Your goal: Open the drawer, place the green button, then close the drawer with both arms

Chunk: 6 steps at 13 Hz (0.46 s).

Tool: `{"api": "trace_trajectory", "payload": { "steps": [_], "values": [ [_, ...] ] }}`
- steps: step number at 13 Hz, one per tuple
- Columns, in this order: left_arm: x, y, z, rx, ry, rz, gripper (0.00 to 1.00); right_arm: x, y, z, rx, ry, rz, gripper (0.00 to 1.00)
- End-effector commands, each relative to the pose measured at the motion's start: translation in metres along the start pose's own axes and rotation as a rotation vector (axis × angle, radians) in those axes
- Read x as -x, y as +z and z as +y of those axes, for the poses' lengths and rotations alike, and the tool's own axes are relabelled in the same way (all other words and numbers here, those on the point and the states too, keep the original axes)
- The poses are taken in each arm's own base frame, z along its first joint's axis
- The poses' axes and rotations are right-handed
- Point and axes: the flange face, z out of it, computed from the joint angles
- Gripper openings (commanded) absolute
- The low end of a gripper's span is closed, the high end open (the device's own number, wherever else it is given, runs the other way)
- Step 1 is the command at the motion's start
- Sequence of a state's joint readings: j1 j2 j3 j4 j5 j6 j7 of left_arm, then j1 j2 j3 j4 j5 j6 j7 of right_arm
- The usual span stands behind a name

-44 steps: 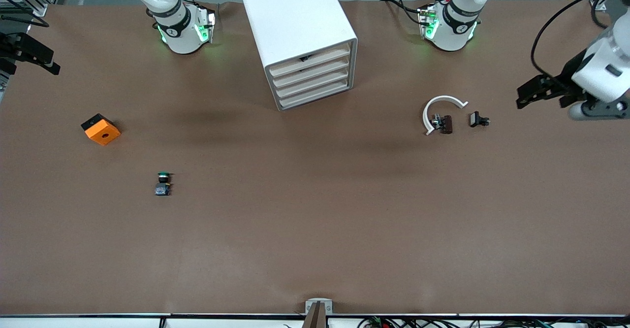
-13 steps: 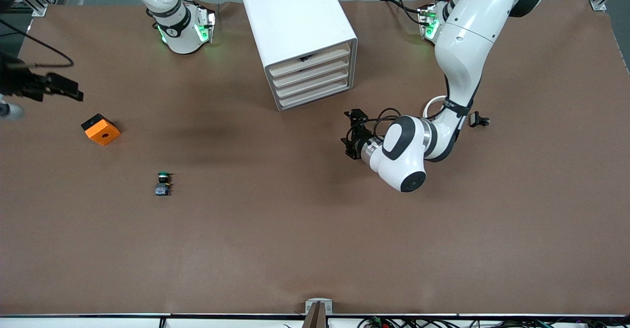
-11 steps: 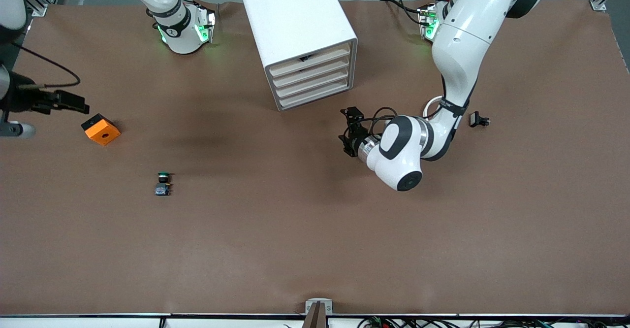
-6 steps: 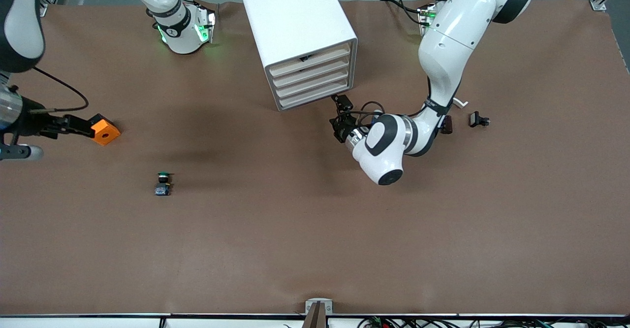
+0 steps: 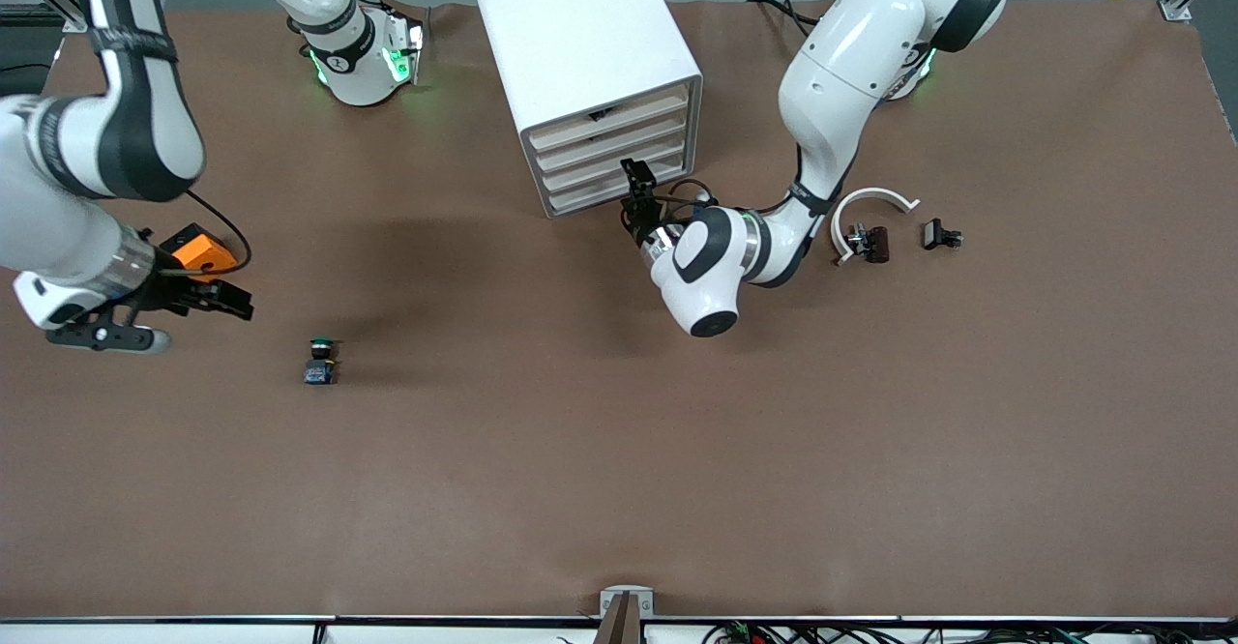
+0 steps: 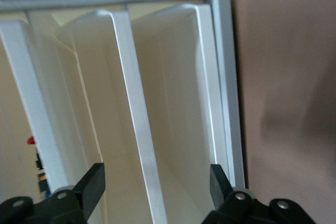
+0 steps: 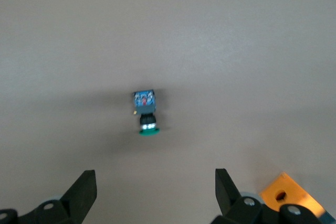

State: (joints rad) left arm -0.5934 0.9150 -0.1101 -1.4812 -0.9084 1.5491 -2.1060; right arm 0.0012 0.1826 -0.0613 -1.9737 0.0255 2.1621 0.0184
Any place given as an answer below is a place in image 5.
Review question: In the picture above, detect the black table edge rail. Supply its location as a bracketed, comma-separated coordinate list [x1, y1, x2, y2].
[0, 613, 1238, 626]

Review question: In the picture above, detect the brown table cover mat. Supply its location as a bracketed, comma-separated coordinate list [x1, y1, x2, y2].
[0, 0, 1238, 621]

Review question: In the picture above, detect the orange and black button box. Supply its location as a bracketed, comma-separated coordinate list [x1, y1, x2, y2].
[159, 222, 238, 283]

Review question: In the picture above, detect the green push button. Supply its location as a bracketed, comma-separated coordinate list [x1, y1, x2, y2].
[304, 337, 339, 386]

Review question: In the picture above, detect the grey metal bracket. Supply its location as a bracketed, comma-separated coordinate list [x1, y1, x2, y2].
[600, 586, 655, 618]

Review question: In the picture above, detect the dark camera pole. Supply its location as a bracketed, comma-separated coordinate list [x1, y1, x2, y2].
[592, 594, 644, 644]

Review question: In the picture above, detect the small brown component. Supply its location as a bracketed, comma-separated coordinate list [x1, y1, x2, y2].
[846, 223, 891, 265]

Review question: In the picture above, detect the bundle of cables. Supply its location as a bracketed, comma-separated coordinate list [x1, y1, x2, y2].
[704, 622, 1238, 644]

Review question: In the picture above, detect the white curved plastic part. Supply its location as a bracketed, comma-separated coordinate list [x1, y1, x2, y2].
[830, 187, 922, 267]

